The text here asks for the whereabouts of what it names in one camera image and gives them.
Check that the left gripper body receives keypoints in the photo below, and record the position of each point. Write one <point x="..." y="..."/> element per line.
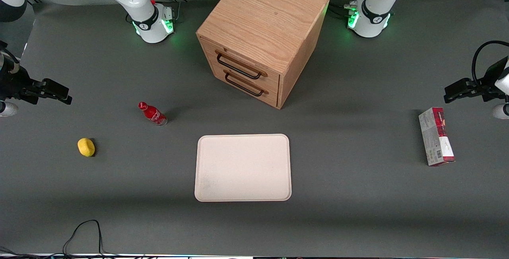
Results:
<point x="487" y="84"/>

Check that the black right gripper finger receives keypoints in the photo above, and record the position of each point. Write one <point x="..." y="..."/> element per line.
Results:
<point x="31" y="92"/>
<point x="55" y="88"/>

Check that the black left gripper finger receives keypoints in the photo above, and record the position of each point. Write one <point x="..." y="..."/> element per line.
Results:
<point x="457" y="92"/>
<point x="486" y="94"/>

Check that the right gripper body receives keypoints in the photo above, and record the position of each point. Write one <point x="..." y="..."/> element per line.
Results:
<point x="16" y="84"/>

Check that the wooden box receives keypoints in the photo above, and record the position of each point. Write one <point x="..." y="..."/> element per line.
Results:
<point x="274" y="80"/>

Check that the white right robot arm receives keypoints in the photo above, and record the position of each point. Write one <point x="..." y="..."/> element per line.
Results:
<point x="137" y="2"/>

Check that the wooden drawer front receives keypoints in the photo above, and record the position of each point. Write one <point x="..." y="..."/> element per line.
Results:
<point x="273" y="98"/>

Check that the wooden drawer cabinet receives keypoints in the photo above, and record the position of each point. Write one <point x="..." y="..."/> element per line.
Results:
<point x="266" y="16"/>

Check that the red plaid carton box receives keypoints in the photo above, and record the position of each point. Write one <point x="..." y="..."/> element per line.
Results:
<point x="433" y="139"/>

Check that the yellow lemon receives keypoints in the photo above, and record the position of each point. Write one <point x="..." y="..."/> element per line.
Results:
<point x="86" y="147"/>

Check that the red cola bottle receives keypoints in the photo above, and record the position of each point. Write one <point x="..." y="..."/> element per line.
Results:
<point x="153" y="114"/>

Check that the beige plastic tray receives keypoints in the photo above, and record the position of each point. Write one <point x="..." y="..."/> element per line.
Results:
<point x="242" y="167"/>

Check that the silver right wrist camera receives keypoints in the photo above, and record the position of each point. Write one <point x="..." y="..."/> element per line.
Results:
<point x="8" y="109"/>

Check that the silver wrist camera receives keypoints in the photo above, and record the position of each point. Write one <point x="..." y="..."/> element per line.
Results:
<point x="8" y="109"/>
<point x="501" y="111"/>

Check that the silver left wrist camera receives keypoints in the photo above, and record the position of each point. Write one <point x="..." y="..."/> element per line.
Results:
<point x="501" y="111"/>

